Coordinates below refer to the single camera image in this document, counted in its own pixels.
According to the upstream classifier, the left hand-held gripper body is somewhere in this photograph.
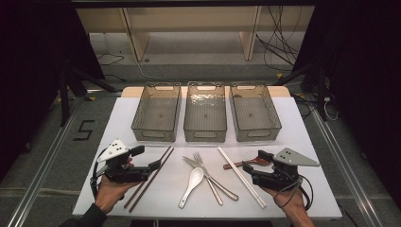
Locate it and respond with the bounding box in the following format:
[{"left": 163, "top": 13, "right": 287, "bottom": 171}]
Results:
[{"left": 96, "top": 139, "right": 151, "bottom": 184}]

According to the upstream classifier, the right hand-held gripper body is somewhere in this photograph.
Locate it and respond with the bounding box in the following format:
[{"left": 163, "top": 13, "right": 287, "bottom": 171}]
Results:
[{"left": 252, "top": 147, "right": 321, "bottom": 192}]

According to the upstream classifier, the brown wooden spoon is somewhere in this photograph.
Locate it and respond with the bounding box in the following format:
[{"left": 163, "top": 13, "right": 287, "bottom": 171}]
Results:
[{"left": 222, "top": 156, "right": 272, "bottom": 170}]

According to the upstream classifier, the steel table knife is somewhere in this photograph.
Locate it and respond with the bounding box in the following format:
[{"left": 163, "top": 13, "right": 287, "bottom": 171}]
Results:
[{"left": 182, "top": 155, "right": 240, "bottom": 202}]

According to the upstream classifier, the smoky clear plastic bin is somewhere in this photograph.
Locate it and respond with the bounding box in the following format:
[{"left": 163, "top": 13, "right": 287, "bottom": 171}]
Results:
[
  {"left": 229, "top": 80, "right": 283, "bottom": 143},
  {"left": 183, "top": 80, "right": 228, "bottom": 144},
  {"left": 131, "top": 80, "right": 183, "bottom": 143}
]

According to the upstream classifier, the steel fork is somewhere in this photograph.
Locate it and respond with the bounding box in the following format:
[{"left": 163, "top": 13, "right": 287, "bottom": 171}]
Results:
[{"left": 192, "top": 151, "right": 224, "bottom": 206}]

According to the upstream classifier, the white ceramic spoon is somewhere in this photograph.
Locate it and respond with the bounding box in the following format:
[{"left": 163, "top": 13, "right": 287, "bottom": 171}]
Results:
[{"left": 178, "top": 166, "right": 205, "bottom": 210}]

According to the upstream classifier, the person's left hand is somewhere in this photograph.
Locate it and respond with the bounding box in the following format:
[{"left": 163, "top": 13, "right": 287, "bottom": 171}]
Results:
[{"left": 94, "top": 174, "right": 141, "bottom": 215}]

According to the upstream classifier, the person's right hand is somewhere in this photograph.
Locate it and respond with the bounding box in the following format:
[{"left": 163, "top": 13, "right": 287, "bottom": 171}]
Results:
[{"left": 261, "top": 185, "right": 311, "bottom": 218}]

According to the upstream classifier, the black metal stand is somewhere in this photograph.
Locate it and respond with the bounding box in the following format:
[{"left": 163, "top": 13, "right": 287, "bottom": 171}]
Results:
[
  {"left": 272, "top": 60, "right": 330, "bottom": 122},
  {"left": 57, "top": 65, "right": 118, "bottom": 128}
]

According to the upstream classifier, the black curtain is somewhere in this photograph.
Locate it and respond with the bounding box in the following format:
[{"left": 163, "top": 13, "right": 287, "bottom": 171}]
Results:
[
  {"left": 0, "top": 0, "right": 107, "bottom": 181},
  {"left": 292, "top": 0, "right": 401, "bottom": 209}
]

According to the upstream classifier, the light wooden desk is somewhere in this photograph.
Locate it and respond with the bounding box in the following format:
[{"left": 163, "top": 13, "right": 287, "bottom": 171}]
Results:
[{"left": 75, "top": 6, "right": 316, "bottom": 62}]

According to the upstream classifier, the left hand-held gripper cable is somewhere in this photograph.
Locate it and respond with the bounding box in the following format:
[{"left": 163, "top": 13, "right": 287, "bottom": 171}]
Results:
[{"left": 89, "top": 148, "right": 108, "bottom": 200}]

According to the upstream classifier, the hand-held gripper cable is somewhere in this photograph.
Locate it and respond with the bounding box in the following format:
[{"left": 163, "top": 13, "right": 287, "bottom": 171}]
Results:
[
  {"left": 89, "top": 148, "right": 108, "bottom": 200},
  {"left": 272, "top": 174, "right": 315, "bottom": 212}
]

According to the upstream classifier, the right hand-held gripper cable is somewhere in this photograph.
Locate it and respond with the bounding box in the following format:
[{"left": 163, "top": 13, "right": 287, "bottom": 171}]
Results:
[{"left": 272, "top": 174, "right": 315, "bottom": 212}]

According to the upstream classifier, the short aluminium floor rail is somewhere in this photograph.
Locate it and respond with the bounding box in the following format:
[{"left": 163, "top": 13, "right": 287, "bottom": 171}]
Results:
[{"left": 86, "top": 89, "right": 124, "bottom": 97}]

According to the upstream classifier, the long aluminium floor rail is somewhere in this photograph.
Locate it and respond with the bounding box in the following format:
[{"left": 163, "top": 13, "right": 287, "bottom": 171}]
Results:
[
  {"left": 6, "top": 94, "right": 91, "bottom": 227},
  {"left": 310, "top": 110, "right": 384, "bottom": 227}
]

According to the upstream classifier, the white floor cable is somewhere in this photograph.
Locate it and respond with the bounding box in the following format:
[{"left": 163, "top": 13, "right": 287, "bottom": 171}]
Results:
[{"left": 133, "top": 58, "right": 166, "bottom": 82}]

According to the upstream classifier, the bundle of black cables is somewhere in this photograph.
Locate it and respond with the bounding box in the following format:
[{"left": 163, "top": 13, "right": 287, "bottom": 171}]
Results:
[{"left": 254, "top": 5, "right": 305, "bottom": 73}]

